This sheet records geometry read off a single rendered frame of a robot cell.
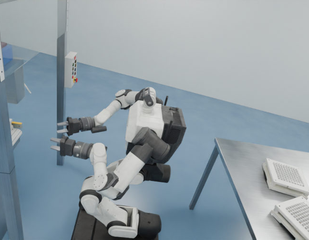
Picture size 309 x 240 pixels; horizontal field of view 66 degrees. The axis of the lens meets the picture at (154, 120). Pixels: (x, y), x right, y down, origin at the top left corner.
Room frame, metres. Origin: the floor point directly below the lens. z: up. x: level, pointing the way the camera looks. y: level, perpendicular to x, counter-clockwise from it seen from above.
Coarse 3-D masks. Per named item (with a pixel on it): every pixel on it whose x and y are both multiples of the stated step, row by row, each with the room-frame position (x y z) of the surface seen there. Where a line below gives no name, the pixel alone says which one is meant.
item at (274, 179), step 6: (270, 162) 1.40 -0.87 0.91; (270, 168) 1.33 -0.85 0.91; (270, 174) 1.28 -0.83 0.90; (276, 174) 1.28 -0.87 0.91; (300, 174) 1.35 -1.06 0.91; (276, 180) 1.21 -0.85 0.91; (282, 180) 1.23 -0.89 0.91; (288, 180) 1.25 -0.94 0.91; (288, 186) 1.19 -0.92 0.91; (294, 186) 1.20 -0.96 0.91; (300, 186) 1.22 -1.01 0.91; (306, 186) 1.23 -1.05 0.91; (306, 192) 1.18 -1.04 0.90
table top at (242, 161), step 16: (224, 144) 1.60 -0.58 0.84; (240, 144) 1.66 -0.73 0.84; (256, 144) 1.72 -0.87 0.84; (224, 160) 1.39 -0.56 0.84; (240, 160) 1.44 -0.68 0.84; (256, 160) 1.48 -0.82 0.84; (288, 160) 1.60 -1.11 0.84; (304, 160) 1.65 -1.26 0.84; (240, 176) 1.26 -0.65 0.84; (256, 176) 1.30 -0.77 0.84; (304, 176) 1.44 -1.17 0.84; (240, 192) 1.11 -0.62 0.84; (256, 192) 1.14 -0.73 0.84; (272, 192) 1.18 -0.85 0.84; (240, 208) 1.01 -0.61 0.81; (256, 208) 1.01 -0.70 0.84; (272, 208) 1.04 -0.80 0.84; (256, 224) 0.89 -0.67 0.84; (272, 224) 0.92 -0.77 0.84
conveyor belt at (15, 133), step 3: (15, 129) 1.12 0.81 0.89; (18, 129) 1.12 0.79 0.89; (12, 132) 1.08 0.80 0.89; (15, 132) 1.09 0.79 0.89; (18, 132) 1.10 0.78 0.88; (21, 132) 1.12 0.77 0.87; (12, 135) 1.06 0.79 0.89; (15, 135) 1.07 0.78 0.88; (18, 135) 1.08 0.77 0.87; (12, 138) 1.04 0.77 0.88; (15, 138) 1.05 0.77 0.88; (18, 138) 1.08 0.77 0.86; (12, 141) 1.02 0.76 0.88; (15, 141) 1.04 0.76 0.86; (12, 144) 1.01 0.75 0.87
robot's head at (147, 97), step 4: (148, 88) 1.12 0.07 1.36; (144, 92) 1.09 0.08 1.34; (148, 92) 1.08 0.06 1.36; (144, 96) 1.05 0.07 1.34; (148, 96) 1.05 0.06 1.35; (152, 96) 1.07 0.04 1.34; (144, 100) 1.05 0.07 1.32; (148, 100) 1.05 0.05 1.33; (152, 100) 1.05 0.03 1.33; (144, 104) 1.06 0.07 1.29; (148, 104) 1.05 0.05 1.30; (152, 104) 1.06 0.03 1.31
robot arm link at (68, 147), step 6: (66, 138) 0.98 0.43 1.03; (60, 144) 0.95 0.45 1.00; (66, 144) 0.96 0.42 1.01; (72, 144) 0.97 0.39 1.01; (78, 144) 0.97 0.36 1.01; (60, 150) 0.95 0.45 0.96; (66, 150) 0.96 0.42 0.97; (72, 150) 0.96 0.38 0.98; (78, 150) 0.95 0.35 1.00; (78, 156) 0.94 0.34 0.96
